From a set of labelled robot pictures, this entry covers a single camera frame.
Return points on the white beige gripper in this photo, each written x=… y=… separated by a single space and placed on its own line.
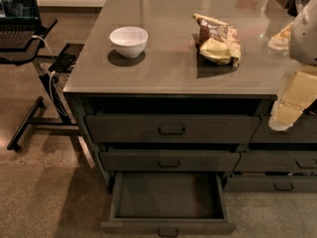
x=304 y=37

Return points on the drawer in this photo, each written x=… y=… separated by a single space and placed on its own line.
x=272 y=184
x=172 y=160
x=304 y=130
x=277 y=161
x=168 y=205
x=149 y=128

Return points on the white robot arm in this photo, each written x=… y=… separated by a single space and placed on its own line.
x=300 y=36

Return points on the brown yellow chip bag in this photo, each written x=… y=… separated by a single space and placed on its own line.
x=218 y=41

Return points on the dark grey kitchen island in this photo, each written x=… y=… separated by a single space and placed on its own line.
x=171 y=77

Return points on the white ceramic bowl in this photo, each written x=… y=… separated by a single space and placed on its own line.
x=129 y=42

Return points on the black smartphone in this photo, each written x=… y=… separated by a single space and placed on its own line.
x=62 y=63

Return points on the black laptop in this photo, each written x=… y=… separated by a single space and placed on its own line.
x=19 y=20

